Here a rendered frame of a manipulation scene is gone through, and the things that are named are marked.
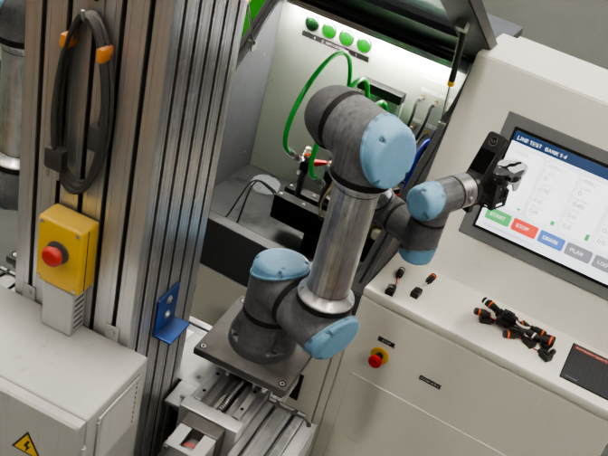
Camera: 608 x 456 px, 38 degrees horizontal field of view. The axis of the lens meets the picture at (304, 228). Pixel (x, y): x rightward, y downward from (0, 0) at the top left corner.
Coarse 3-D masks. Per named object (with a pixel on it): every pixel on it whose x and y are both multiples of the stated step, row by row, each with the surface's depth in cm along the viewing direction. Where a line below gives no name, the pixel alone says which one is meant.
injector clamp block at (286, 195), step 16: (288, 192) 262; (304, 192) 261; (272, 208) 259; (288, 208) 256; (304, 208) 253; (288, 224) 259; (304, 224) 256; (320, 224) 253; (304, 240) 258; (368, 240) 247
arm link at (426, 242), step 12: (396, 216) 186; (408, 216) 185; (396, 228) 186; (408, 228) 184; (420, 228) 181; (432, 228) 181; (408, 240) 184; (420, 240) 182; (432, 240) 183; (408, 252) 185; (420, 252) 184; (432, 252) 185; (420, 264) 186
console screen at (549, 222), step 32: (512, 128) 225; (544, 128) 222; (544, 160) 223; (576, 160) 220; (512, 192) 228; (544, 192) 225; (576, 192) 221; (480, 224) 233; (512, 224) 230; (544, 224) 226; (576, 224) 223; (544, 256) 228; (576, 256) 224
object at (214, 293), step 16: (208, 272) 253; (208, 288) 255; (224, 288) 252; (240, 288) 249; (192, 304) 261; (208, 304) 258; (224, 304) 255; (208, 320) 261; (304, 368) 250; (320, 368) 247; (304, 384) 253; (320, 384) 249; (288, 400) 258; (304, 400) 255
